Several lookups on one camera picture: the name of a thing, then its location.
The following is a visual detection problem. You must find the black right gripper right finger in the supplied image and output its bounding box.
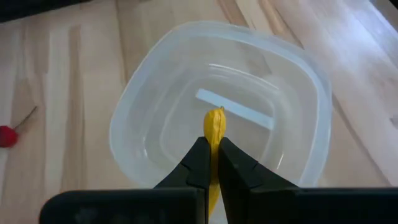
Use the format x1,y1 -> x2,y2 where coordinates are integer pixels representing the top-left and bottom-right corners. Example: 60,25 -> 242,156
216,136 -> 301,224

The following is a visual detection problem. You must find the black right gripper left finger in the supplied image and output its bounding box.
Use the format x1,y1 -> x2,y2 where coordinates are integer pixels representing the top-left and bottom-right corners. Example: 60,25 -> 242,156
154,136 -> 213,191

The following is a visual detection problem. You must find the yellow toy banana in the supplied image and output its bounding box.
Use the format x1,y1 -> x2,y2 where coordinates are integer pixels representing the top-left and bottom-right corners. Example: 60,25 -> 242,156
203,106 -> 227,218

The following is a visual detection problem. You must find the clear plastic tupperware container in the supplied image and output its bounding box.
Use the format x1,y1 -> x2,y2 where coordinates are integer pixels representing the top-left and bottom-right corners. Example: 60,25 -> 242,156
108,20 -> 333,191

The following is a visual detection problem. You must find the black aluminium table frame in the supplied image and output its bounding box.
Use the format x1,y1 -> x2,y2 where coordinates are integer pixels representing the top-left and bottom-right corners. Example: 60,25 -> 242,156
0,0 -> 91,23

